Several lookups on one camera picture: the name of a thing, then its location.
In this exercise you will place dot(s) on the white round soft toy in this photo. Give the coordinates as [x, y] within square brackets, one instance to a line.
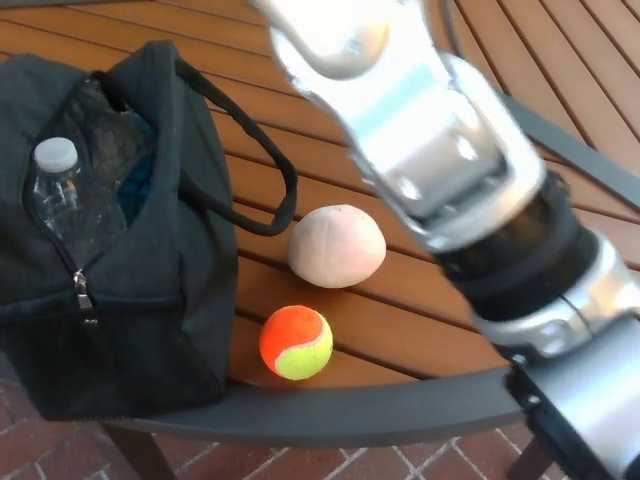
[335, 247]

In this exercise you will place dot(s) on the orange and yellow tennis ball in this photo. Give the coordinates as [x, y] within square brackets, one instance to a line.
[295, 342]

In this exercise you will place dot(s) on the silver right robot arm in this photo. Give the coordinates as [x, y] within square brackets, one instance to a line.
[450, 150]

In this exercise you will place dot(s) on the dark grey insulated lunch bag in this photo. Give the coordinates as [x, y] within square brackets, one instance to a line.
[175, 280]

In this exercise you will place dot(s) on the clear plastic water bottle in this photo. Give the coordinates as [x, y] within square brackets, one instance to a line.
[70, 200]

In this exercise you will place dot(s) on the blue rubik cube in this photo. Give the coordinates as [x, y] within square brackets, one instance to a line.
[137, 185]

